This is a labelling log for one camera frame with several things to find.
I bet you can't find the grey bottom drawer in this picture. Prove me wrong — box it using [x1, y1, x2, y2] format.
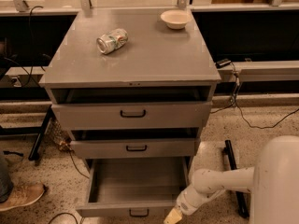
[77, 157, 189, 217]

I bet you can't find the grey drawer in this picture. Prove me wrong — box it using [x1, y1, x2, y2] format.
[52, 86, 211, 130]
[71, 128, 199, 159]
[77, 157, 189, 217]

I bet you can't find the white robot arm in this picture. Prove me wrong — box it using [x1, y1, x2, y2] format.
[164, 135, 299, 224]

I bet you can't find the grey middle drawer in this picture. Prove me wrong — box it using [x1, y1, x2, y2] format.
[71, 128, 199, 159]

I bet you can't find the grey top drawer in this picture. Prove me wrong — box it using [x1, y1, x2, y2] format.
[52, 86, 211, 130]

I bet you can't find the grey drawer cabinet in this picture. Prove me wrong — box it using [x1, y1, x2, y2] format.
[39, 7, 222, 173]

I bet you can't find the black table leg right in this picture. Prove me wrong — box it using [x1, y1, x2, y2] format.
[224, 140, 249, 218]

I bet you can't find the black table leg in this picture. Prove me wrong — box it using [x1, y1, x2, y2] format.
[28, 107, 52, 161]
[224, 140, 249, 218]

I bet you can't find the tan sneaker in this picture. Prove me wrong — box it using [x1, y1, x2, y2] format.
[0, 183, 46, 212]

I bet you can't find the black table leg left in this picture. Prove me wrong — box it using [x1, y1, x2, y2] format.
[28, 107, 52, 161]

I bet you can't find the black power adapter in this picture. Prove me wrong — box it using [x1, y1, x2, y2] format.
[216, 59, 231, 69]

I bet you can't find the blue jeans leg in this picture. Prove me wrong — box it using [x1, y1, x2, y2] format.
[0, 151, 14, 203]

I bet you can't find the crushed soda can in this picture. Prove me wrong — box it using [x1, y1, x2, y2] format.
[96, 28, 128, 54]

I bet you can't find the white paper bowl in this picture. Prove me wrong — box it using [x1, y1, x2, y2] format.
[161, 10, 192, 30]

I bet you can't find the black cable bottom floor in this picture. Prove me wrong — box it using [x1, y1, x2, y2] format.
[47, 212, 85, 224]

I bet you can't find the black cable floor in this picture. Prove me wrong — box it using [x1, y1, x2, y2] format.
[47, 212, 85, 224]
[210, 63, 299, 130]

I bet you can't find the black cable right floor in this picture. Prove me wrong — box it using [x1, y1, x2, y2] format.
[210, 63, 299, 130]

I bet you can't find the black cable left wall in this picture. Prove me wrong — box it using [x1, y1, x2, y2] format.
[3, 5, 50, 88]

